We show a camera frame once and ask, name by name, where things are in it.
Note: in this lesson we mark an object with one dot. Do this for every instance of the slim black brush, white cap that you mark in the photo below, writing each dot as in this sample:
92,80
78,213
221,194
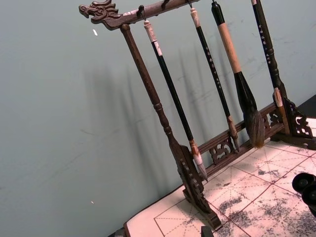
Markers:
174,93

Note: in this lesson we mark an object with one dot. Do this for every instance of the dark olive brush, white print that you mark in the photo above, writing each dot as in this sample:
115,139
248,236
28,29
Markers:
266,44

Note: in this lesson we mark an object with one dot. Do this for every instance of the thin black brush, white print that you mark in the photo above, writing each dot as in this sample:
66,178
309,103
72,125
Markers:
214,74

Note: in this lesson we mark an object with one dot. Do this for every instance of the carved dark wooden brush rack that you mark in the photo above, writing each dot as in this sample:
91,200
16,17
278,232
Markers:
139,61

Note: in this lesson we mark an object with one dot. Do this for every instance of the white red-grid calligraphy mat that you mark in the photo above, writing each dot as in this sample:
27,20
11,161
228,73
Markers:
247,187

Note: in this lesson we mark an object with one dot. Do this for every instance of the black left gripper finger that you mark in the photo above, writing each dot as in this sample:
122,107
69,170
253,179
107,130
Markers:
207,232

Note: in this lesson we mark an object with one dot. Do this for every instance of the black table cloth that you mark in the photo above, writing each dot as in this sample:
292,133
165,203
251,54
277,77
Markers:
307,106

